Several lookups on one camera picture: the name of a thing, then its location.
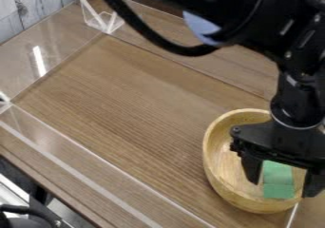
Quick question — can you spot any clear acrylic enclosure wall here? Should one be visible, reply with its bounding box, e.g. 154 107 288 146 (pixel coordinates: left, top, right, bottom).
0 4 325 228

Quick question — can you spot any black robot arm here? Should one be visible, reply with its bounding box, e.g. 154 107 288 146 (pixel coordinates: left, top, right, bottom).
105 0 325 198

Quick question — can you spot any clear acrylic corner bracket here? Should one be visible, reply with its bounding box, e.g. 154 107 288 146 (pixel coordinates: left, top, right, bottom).
81 0 125 34

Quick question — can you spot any wooden bowl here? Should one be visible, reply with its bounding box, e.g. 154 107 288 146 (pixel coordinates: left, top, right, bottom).
202 108 304 214

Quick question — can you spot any black metal mount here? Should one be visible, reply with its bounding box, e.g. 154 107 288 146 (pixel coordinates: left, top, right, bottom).
28 194 75 228

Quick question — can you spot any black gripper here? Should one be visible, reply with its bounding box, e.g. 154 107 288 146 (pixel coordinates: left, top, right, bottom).
230 121 325 198

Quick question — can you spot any green rectangular block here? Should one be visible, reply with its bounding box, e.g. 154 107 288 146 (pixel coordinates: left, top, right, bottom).
262 161 295 200

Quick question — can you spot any black cable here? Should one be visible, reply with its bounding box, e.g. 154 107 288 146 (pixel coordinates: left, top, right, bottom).
0 203 48 228

